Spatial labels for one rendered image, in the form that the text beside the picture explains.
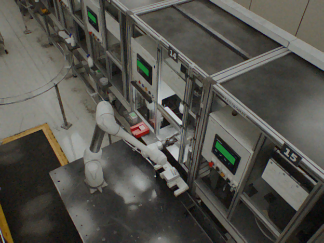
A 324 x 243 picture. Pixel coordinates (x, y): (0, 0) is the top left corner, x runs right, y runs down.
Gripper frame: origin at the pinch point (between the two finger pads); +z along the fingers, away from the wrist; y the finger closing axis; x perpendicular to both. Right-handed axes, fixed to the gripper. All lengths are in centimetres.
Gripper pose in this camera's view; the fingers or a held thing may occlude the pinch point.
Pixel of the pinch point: (178, 136)
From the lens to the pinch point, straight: 307.9
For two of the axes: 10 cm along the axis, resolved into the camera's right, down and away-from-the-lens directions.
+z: 8.3, -3.7, 4.2
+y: 0.4, -7.0, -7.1
